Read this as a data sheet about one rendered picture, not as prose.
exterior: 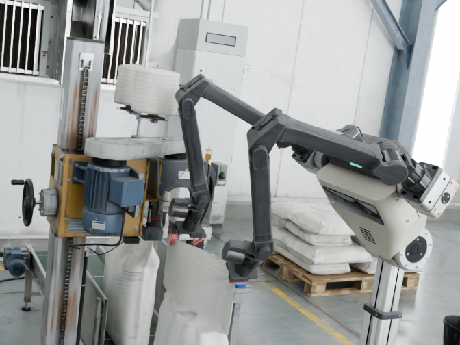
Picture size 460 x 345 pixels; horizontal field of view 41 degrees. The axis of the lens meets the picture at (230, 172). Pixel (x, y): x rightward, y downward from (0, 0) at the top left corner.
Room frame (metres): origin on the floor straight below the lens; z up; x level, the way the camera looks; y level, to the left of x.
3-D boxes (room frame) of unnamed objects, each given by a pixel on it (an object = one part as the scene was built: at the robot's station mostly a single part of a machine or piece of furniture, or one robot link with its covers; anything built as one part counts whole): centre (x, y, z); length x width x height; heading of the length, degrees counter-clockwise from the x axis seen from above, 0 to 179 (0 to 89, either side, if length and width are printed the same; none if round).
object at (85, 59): (2.29, 0.57, 1.68); 0.05 x 0.03 x 0.06; 118
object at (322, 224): (5.12, -0.94, 0.56); 0.66 x 0.42 x 0.15; 118
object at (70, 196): (2.40, 0.52, 1.18); 0.34 x 0.25 x 0.31; 118
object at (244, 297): (2.48, -0.10, 0.81); 0.08 x 0.08 x 0.06; 28
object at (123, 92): (2.48, 0.43, 1.61); 0.15 x 0.14 x 0.17; 28
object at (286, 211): (5.48, -0.73, 0.56); 0.66 x 0.43 x 0.15; 115
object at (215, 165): (2.55, 0.05, 1.28); 0.08 x 0.05 x 0.09; 28
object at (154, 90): (2.25, 0.30, 1.61); 0.17 x 0.17 x 0.17
